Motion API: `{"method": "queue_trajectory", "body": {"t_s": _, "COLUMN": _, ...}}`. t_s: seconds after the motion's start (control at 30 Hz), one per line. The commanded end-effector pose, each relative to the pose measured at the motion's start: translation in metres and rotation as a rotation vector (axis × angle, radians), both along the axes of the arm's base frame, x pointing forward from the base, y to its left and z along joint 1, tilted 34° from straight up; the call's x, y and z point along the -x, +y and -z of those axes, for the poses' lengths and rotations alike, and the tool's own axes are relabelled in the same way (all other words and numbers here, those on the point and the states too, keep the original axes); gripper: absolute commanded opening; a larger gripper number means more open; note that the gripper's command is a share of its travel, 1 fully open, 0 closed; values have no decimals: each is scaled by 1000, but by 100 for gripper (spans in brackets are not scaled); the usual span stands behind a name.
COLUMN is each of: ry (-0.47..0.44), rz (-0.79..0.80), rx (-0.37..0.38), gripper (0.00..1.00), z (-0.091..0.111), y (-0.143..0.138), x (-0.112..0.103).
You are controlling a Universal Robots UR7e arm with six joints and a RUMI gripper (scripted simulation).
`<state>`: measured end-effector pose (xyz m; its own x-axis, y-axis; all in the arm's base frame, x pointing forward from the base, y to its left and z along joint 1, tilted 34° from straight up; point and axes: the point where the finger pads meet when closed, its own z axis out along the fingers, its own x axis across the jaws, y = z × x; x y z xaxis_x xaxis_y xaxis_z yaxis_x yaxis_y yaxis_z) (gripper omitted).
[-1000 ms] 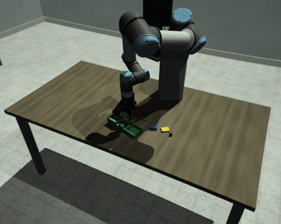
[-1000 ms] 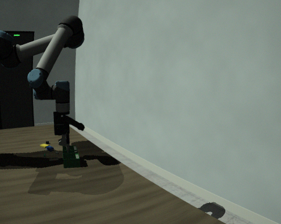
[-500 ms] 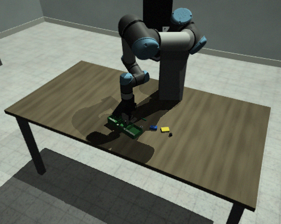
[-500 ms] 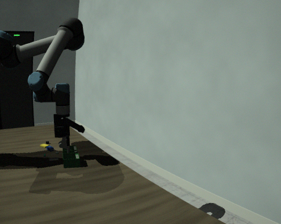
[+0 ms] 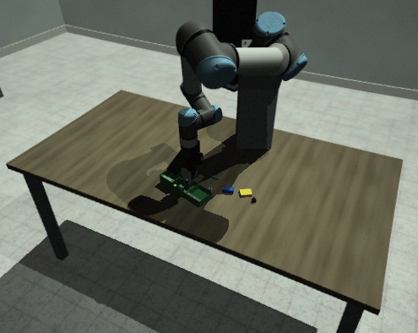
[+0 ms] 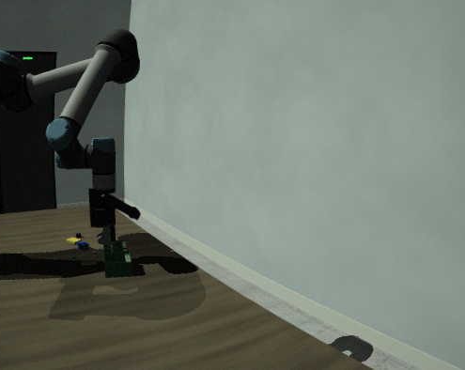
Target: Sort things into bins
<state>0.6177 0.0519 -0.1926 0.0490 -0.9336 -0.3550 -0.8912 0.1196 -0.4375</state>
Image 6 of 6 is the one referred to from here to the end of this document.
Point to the green rack of labelled bins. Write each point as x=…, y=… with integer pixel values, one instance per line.
x=119, y=267

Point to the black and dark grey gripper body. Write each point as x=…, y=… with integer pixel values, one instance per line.
x=100, y=211

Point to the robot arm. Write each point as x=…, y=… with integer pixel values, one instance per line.
x=19, y=93

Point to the grey domino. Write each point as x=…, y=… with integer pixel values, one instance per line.
x=89, y=262

